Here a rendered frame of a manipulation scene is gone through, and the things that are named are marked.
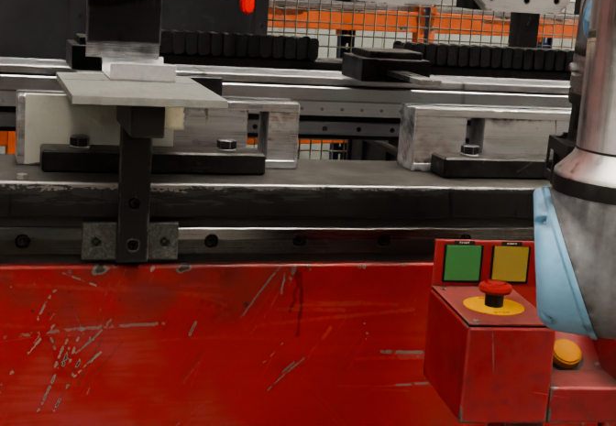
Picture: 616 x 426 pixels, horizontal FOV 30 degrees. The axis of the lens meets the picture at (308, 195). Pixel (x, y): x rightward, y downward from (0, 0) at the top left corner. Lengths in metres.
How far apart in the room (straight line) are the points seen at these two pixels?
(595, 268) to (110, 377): 0.82
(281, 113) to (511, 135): 0.36
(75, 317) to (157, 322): 0.11
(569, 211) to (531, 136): 0.87
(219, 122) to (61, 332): 0.36
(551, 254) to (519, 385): 0.47
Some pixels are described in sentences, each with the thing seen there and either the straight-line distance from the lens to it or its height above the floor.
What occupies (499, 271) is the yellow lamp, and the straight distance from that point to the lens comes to 1.47.
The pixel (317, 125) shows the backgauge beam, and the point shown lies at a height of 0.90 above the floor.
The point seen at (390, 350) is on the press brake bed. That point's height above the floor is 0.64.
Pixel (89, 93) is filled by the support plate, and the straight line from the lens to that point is 1.35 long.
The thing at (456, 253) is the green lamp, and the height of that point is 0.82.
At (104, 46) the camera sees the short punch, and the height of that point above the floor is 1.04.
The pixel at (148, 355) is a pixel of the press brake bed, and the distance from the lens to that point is 1.55.
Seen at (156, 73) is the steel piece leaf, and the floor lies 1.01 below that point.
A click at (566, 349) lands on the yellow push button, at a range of 1.44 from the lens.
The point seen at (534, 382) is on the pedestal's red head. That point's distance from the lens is 1.36.
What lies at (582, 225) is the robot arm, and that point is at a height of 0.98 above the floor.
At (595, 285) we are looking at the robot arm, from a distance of 0.91.
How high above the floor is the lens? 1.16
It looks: 11 degrees down
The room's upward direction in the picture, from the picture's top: 4 degrees clockwise
